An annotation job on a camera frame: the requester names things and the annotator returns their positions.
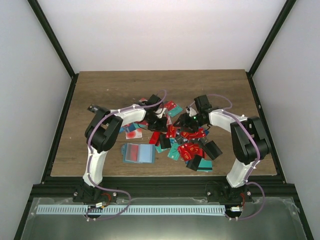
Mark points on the red VIP card centre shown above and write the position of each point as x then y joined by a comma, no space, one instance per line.
189,150

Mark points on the glossy red card back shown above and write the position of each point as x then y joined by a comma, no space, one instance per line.
155,138

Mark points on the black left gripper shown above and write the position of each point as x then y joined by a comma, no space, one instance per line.
160,127

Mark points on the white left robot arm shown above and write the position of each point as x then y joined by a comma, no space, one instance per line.
103,130

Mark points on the white red circle card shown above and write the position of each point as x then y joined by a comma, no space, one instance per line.
135,134

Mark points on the teal card with stripe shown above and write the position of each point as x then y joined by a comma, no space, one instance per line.
205,166

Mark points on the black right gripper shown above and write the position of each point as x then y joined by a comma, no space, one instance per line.
184,120

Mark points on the light blue slotted rail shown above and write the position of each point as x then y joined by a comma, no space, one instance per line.
199,210

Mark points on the black aluminium frame rail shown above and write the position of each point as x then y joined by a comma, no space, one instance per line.
160,186

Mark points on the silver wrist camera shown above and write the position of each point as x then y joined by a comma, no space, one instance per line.
190,110

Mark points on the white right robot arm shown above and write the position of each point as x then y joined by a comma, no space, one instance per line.
250,142

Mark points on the red vip card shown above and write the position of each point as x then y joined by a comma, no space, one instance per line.
189,150
170,105

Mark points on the teal VIP card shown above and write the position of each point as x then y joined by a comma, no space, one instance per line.
175,111

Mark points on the blue leather card holder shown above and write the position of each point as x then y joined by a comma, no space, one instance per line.
138,153

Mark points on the small black card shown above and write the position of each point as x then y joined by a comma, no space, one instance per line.
93,108

